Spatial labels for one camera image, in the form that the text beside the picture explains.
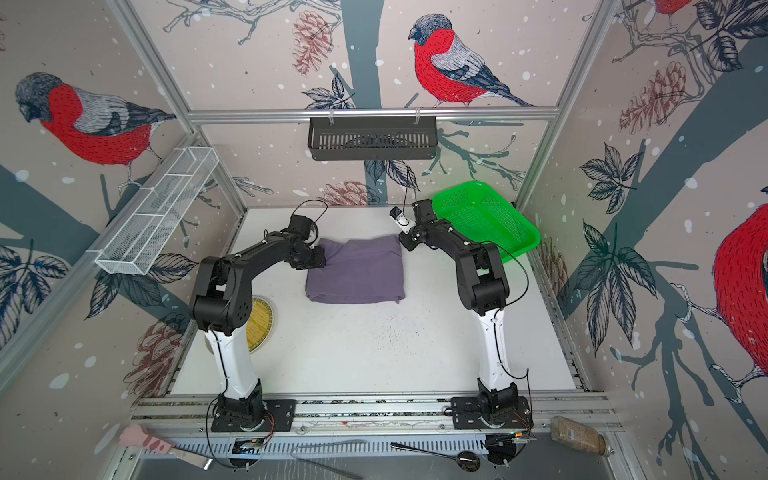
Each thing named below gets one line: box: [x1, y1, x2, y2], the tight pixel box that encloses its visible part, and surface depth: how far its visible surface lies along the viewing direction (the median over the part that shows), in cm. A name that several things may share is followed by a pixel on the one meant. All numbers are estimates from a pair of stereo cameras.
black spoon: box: [390, 442, 481, 472], surface depth 68 cm
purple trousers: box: [305, 236, 405, 303], surface depth 101 cm
